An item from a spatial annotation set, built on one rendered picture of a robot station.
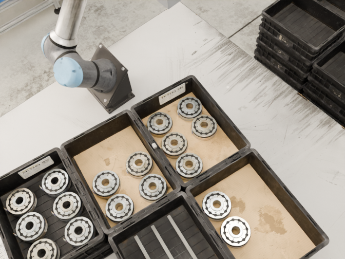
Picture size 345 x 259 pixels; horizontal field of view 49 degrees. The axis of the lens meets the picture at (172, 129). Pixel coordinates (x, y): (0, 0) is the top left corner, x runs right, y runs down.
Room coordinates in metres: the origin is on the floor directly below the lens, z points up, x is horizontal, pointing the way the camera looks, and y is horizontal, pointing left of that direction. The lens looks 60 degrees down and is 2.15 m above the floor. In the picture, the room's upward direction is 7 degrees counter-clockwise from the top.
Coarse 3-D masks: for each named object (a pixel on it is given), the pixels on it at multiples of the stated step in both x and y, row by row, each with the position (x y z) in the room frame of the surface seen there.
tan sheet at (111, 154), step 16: (128, 128) 0.78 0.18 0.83; (96, 144) 0.73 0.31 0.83; (112, 144) 0.72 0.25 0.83; (128, 144) 0.71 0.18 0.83; (80, 160) 0.66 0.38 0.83; (96, 160) 0.66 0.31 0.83; (112, 160) 0.65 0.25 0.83; (128, 176) 0.57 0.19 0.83; (128, 192) 0.51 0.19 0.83; (112, 224) 0.40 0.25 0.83
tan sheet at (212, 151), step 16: (192, 96) 0.90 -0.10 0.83; (176, 112) 0.83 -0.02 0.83; (176, 128) 0.76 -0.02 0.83; (160, 144) 0.69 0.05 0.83; (176, 144) 0.68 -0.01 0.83; (192, 144) 0.67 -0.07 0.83; (208, 144) 0.67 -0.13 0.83; (224, 144) 0.66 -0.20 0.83; (176, 160) 0.61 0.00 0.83; (208, 160) 0.60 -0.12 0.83
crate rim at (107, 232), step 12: (108, 120) 0.77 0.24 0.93; (132, 120) 0.76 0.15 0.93; (84, 132) 0.73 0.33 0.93; (144, 132) 0.70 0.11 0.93; (156, 156) 0.59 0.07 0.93; (72, 168) 0.59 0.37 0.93; (168, 168) 0.54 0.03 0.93; (84, 192) 0.49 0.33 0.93; (156, 204) 0.42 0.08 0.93; (96, 216) 0.40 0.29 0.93; (132, 216) 0.38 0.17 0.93
